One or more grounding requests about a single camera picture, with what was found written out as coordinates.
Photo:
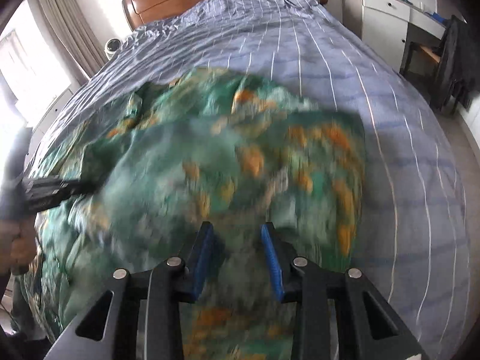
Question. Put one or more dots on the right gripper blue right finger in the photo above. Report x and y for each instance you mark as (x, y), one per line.
(367, 326)

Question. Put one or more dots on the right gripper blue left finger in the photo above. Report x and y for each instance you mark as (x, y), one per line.
(107, 327)

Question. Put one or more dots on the green floral padded jacket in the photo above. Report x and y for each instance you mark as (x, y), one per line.
(213, 145)

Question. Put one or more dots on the person's left hand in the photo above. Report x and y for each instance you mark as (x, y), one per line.
(18, 242)

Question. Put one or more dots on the white desk fan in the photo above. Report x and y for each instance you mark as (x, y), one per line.
(111, 47)

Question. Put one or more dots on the beige curtain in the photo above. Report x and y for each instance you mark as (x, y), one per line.
(78, 46)

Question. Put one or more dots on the wooden chair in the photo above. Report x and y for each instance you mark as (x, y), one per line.
(421, 60)

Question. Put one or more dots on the black coat on chair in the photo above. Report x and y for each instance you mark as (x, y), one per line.
(457, 74)

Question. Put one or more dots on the white dresser desk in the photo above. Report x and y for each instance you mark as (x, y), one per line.
(388, 26)

